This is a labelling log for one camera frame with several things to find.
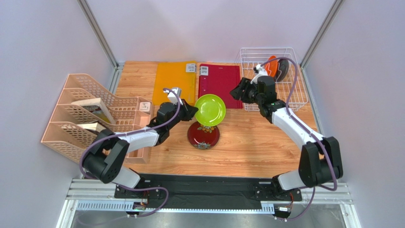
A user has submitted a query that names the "dark grey plate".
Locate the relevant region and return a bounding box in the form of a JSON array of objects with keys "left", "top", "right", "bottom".
[{"left": 274, "top": 59, "right": 289, "bottom": 82}]

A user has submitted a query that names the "orange file folder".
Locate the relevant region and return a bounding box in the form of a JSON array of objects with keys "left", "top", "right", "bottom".
[{"left": 152, "top": 61, "right": 196, "bottom": 105}]

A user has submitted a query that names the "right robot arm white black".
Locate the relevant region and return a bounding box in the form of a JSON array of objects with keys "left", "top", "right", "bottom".
[{"left": 230, "top": 76, "right": 343, "bottom": 191}]

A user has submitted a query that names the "pink magazine file rack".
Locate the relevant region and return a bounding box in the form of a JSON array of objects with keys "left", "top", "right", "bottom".
[{"left": 41, "top": 74, "right": 137, "bottom": 162}]

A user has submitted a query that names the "book in rack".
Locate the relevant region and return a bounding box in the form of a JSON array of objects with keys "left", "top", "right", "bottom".
[
  {"left": 78, "top": 121, "right": 106, "bottom": 135},
  {"left": 71, "top": 98, "right": 115, "bottom": 124}
]

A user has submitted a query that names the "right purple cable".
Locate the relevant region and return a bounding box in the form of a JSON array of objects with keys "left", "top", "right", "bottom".
[{"left": 259, "top": 57, "right": 338, "bottom": 221}]

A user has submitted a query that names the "orange plate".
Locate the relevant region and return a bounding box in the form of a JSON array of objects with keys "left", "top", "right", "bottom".
[{"left": 264, "top": 60, "right": 279, "bottom": 77}]

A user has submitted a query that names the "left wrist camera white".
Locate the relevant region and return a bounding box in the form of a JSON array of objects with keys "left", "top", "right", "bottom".
[{"left": 163, "top": 87, "right": 183, "bottom": 105}]

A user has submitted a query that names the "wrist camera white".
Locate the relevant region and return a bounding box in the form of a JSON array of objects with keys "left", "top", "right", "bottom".
[
  {"left": 250, "top": 64, "right": 269, "bottom": 84},
  {"left": 163, "top": 87, "right": 183, "bottom": 105}
]

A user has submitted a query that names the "white wire dish rack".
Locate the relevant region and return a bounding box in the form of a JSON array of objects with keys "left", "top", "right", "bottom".
[{"left": 236, "top": 47, "right": 309, "bottom": 112}]

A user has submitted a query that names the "lime green plate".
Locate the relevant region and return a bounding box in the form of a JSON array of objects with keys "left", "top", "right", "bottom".
[{"left": 194, "top": 94, "right": 226, "bottom": 127}]

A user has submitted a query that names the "black base mat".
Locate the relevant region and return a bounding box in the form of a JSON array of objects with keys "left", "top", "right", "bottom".
[{"left": 114, "top": 174, "right": 302, "bottom": 209}]

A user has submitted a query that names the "pink desk organizer tray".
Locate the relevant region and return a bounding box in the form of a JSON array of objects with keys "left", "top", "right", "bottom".
[{"left": 124, "top": 97, "right": 153, "bottom": 164}]

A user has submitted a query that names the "red floral plate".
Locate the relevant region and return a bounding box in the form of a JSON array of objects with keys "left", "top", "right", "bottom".
[{"left": 187, "top": 122, "right": 220, "bottom": 150}]

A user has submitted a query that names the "small white box in organizer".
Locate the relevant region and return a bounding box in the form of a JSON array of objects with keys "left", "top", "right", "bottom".
[{"left": 138, "top": 102, "right": 152, "bottom": 114}]

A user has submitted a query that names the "red file folder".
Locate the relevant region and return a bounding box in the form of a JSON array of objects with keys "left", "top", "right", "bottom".
[{"left": 198, "top": 64, "right": 243, "bottom": 109}]

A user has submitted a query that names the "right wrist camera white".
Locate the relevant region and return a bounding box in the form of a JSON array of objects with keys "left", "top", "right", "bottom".
[{"left": 250, "top": 64, "right": 269, "bottom": 84}]

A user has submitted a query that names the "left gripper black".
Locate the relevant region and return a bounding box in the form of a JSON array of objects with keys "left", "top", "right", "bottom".
[{"left": 167, "top": 98, "right": 199, "bottom": 130}]

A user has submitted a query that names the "lower book in rack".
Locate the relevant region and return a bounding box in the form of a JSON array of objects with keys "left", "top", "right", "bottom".
[{"left": 78, "top": 121, "right": 106, "bottom": 135}]

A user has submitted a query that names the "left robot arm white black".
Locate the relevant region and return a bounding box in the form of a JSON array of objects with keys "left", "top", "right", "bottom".
[{"left": 79, "top": 100, "right": 199, "bottom": 188}]

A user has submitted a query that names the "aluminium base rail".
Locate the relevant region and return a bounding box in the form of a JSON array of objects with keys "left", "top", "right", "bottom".
[{"left": 57, "top": 174, "right": 361, "bottom": 228}]

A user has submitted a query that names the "upper book in rack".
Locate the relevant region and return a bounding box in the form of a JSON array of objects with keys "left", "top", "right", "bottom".
[{"left": 71, "top": 98, "right": 115, "bottom": 124}]

